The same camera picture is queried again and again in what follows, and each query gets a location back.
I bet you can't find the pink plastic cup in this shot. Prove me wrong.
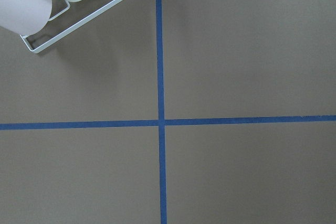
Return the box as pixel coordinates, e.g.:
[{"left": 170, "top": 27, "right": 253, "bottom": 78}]
[{"left": 1, "top": 0, "right": 52, "bottom": 36}]

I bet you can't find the white wire cup rack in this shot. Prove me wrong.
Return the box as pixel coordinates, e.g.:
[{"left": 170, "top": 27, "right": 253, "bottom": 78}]
[{"left": 21, "top": 0, "right": 123, "bottom": 54}]

